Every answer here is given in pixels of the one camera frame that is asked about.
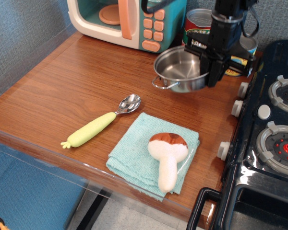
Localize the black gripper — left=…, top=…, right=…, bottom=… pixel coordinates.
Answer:
left=185, top=9, right=256, bottom=87

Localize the small steel pot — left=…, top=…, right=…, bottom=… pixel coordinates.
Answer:
left=152, top=46, right=208, bottom=93

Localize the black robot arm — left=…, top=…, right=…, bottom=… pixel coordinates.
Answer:
left=185, top=0, right=260, bottom=87

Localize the pineapple slices can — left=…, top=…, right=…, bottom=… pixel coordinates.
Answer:
left=224, top=35, right=259, bottom=77

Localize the red tomato can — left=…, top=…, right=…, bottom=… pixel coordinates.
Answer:
left=182, top=8, right=212, bottom=45

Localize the plush mushroom toy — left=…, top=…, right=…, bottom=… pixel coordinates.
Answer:
left=148, top=133, right=189, bottom=193

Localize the toy microwave oven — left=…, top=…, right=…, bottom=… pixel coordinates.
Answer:
left=67, top=0, right=187, bottom=53

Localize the light blue folded cloth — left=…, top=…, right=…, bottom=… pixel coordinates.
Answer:
left=106, top=113, right=200, bottom=201

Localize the black toy stove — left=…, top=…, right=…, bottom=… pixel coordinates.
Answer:
left=187, top=40, right=288, bottom=230

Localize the black wire loop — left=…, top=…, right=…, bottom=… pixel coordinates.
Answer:
left=241, top=6, right=260, bottom=38

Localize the spoon with green handle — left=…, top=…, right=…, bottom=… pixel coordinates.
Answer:
left=60, top=94, right=141, bottom=149

